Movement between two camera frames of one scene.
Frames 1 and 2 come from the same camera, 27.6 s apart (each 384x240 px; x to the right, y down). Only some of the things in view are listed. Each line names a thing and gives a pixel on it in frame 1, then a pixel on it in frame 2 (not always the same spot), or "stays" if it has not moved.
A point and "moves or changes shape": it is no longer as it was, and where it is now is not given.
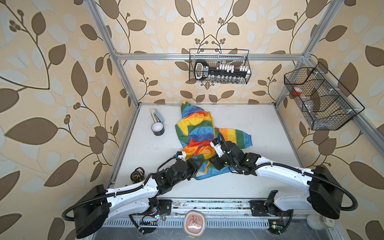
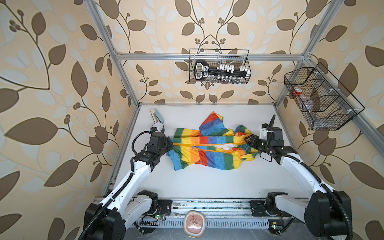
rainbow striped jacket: (196, 130) moves or changes shape
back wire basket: (219, 69) stays
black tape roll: (158, 128) stays
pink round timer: (194, 223) stays
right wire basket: (325, 104) stays
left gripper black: (193, 165) -> (167, 140)
